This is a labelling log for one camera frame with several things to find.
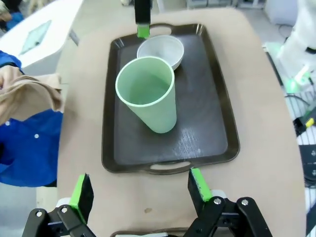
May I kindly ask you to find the white table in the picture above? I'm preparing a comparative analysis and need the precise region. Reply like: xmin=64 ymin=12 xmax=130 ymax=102
xmin=0 ymin=0 xmax=86 ymax=75

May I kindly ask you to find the white bowl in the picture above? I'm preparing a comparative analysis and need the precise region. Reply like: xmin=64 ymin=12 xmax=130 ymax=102
xmin=137 ymin=35 xmax=185 ymax=71

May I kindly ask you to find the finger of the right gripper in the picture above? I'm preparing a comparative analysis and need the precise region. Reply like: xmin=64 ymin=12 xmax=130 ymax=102
xmin=134 ymin=0 xmax=151 ymax=39

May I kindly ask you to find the dark brown plastic tray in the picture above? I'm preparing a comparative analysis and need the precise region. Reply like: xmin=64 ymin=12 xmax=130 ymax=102
xmin=101 ymin=23 xmax=240 ymax=175

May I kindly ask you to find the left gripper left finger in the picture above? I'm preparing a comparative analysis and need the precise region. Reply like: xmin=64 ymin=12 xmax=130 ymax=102
xmin=23 ymin=172 xmax=96 ymax=237

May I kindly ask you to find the yellow black connector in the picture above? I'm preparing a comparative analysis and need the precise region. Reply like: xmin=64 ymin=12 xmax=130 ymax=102
xmin=293 ymin=116 xmax=316 ymax=131

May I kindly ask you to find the light green plastic cup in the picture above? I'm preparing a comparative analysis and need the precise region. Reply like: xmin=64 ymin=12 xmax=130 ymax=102
xmin=115 ymin=56 xmax=177 ymax=134

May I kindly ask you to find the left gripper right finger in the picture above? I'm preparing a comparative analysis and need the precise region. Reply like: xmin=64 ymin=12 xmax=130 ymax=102
xmin=187 ymin=167 xmax=272 ymax=237

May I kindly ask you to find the black electronics box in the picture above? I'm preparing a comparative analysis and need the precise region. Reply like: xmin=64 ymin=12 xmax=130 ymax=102
xmin=299 ymin=144 xmax=316 ymax=184

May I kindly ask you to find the person in blue shirt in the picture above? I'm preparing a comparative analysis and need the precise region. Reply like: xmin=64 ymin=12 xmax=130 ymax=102
xmin=0 ymin=0 xmax=64 ymax=188

